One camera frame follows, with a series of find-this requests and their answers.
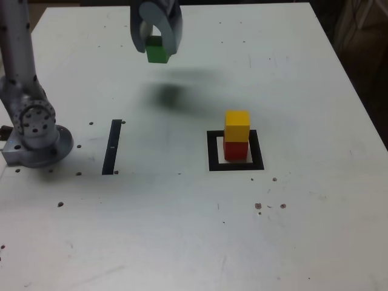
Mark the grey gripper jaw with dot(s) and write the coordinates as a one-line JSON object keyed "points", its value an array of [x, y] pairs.
{"points": [[137, 33], [169, 27]]}

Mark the green cube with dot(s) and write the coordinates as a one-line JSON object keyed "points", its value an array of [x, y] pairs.
{"points": [[156, 56]]}

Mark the yellow cube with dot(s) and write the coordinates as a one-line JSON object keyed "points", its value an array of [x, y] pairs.
{"points": [[238, 127]]}

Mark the red cube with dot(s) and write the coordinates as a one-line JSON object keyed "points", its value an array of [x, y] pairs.
{"points": [[236, 151]]}

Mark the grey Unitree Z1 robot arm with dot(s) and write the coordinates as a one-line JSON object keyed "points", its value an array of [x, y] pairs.
{"points": [[18, 60]]}

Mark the black tape square outline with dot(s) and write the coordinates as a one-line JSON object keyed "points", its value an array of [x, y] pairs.
{"points": [[212, 151]]}

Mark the black tape strip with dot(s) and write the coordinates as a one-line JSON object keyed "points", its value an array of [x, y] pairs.
{"points": [[111, 145]]}

